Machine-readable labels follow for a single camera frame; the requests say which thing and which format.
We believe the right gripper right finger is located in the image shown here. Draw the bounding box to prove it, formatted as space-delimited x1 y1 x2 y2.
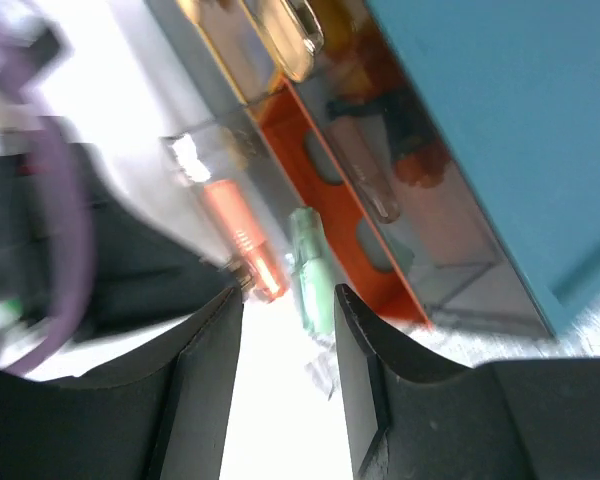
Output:
334 284 469 479

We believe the pastel green highlighter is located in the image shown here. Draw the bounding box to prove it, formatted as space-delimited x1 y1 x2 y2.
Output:
289 207 335 336

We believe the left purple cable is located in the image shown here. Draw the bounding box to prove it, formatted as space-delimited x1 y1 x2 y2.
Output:
0 0 99 376

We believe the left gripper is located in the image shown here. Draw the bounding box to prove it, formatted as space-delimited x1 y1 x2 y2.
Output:
0 143 230 342

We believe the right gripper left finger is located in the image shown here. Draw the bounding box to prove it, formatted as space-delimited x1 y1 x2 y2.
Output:
28 289 243 479

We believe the pastel orange highlighter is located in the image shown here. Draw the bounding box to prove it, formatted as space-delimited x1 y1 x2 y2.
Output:
203 179 289 303

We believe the teal drawer organizer box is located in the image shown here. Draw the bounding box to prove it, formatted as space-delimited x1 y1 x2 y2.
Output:
148 1 600 337

